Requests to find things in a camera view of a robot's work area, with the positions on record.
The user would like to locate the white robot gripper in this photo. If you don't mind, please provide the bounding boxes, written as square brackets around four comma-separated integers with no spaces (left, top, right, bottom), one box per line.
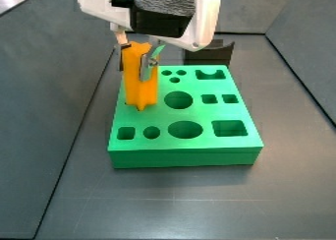
[77,0,220,82]

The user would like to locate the black curved fixture stand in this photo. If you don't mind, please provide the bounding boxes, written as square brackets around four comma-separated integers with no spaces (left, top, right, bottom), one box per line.
[184,39,234,66]

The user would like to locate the orange star prism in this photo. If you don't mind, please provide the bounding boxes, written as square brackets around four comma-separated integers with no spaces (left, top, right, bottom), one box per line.
[121,41,157,111]

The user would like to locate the green shape sorter block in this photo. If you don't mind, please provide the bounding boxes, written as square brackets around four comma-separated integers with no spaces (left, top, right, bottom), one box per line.
[108,65,264,168]

